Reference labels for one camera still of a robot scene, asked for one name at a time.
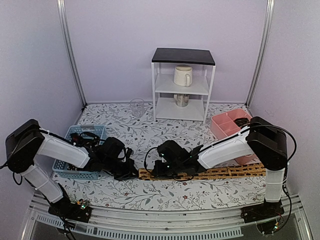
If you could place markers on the clear glass cup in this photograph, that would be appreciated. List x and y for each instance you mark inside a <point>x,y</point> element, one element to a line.
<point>138,107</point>

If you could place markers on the white shelf with black top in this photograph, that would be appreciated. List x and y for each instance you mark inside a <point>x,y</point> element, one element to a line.
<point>163,65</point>

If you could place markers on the blue plastic basket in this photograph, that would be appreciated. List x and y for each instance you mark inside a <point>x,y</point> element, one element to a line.
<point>59,166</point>

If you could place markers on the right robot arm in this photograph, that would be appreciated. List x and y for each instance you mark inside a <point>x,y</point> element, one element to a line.
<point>260,138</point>

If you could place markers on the pink divided organizer tray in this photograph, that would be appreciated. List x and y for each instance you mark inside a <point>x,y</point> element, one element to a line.
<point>223,125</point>

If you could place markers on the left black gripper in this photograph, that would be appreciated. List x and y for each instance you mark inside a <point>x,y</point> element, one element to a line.
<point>128,174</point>

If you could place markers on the front aluminium rail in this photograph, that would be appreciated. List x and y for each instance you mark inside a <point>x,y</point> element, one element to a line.
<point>206,224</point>

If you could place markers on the aluminium frame post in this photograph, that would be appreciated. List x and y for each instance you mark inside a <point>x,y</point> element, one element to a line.
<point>61,7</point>
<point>261,53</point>

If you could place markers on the black white-patterned tie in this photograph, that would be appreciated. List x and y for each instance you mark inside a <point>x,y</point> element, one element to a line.
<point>71,167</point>

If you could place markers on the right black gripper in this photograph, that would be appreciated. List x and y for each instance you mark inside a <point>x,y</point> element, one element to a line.
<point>157,169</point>

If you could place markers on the right aluminium frame post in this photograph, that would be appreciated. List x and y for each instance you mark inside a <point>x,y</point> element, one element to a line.
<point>261,53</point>

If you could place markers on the cream ceramic mug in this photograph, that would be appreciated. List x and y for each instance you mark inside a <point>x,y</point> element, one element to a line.
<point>183,75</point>

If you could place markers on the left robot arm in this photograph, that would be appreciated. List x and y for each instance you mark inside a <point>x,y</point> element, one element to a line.
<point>84,150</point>

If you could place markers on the yellow beetle-print tie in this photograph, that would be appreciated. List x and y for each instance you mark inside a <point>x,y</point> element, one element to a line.
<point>228,172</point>

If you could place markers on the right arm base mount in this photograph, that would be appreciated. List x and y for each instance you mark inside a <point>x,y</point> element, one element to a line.
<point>262,211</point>

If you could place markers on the left aluminium frame post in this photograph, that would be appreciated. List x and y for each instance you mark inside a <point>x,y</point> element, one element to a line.
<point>61,7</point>

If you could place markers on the floral table mat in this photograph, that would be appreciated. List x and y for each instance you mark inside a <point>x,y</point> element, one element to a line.
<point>143,135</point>

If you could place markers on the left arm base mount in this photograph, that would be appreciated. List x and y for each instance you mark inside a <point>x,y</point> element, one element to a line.
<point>66,209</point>

